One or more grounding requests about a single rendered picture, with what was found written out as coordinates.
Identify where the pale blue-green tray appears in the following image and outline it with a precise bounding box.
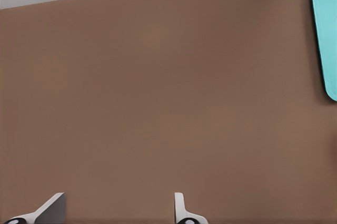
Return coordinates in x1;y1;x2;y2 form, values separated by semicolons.
311;0;337;102

